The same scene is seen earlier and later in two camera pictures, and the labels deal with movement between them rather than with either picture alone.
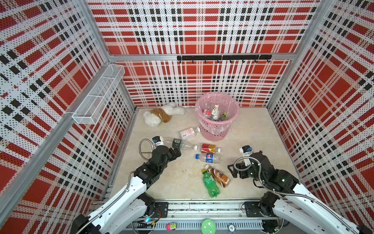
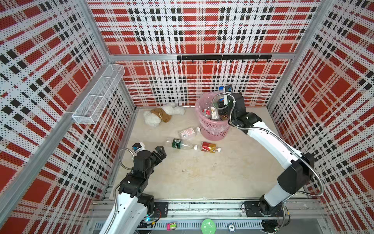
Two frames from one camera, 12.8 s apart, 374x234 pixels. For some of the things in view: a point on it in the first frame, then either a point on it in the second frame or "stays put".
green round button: [208, 227] stays put
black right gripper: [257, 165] -> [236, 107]
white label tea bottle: [215, 112] stays put
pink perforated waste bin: [215, 111] stays put
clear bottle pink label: [189, 132] stays put
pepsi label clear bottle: [209, 158] -> [221, 97]
